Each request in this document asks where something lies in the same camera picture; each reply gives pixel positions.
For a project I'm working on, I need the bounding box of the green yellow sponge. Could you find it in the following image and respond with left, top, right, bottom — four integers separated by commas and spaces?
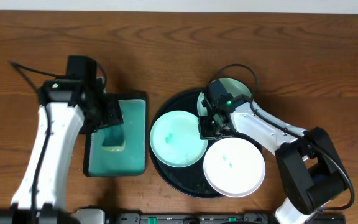
102, 125, 126, 151

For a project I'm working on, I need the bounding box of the mint plate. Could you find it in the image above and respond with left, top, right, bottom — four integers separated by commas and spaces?
150, 111, 208, 168
197, 78, 251, 129

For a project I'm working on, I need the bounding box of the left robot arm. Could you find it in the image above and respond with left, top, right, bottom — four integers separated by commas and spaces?
0, 55, 123, 224

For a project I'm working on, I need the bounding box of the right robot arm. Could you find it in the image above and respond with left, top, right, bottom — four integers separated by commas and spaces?
199, 80, 354, 223

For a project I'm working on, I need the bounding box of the dark green rectangular water tray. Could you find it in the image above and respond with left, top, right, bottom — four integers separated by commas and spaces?
83, 91, 147, 177

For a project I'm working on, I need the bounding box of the black round tray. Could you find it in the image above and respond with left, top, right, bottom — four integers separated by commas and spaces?
149, 89, 223, 198

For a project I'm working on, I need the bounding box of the white plate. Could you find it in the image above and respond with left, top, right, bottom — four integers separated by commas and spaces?
203, 138, 265, 197

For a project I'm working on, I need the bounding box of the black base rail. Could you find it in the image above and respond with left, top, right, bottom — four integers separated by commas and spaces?
115, 212, 347, 224

